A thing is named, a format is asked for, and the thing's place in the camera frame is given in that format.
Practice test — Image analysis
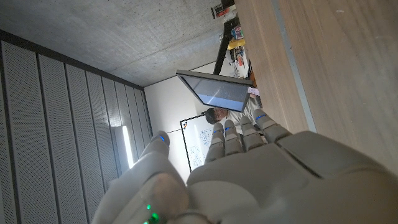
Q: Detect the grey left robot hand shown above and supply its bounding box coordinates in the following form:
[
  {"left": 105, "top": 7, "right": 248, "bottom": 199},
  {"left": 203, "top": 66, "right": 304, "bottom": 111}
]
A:
[{"left": 91, "top": 108, "right": 398, "bottom": 224}]

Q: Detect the whiteboard with blue writing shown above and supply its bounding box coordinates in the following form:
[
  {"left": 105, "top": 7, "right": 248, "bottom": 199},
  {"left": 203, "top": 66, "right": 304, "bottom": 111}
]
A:
[{"left": 179, "top": 113, "right": 218, "bottom": 172}]

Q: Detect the seated person in light shirt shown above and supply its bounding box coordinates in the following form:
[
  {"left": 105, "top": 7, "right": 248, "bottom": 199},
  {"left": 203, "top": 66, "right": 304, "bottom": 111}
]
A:
[{"left": 204, "top": 96, "right": 261, "bottom": 135}]

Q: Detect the black computer monitor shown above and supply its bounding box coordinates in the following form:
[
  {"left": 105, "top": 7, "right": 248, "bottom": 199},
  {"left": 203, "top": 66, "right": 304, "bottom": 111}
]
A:
[{"left": 175, "top": 69, "right": 254, "bottom": 113}]

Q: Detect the yellow mustard bottle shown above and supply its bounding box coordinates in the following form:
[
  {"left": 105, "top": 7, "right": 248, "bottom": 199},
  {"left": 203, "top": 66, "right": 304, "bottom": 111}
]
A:
[{"left": 228, "top": 39, "right": 246, "bottom": 50}]

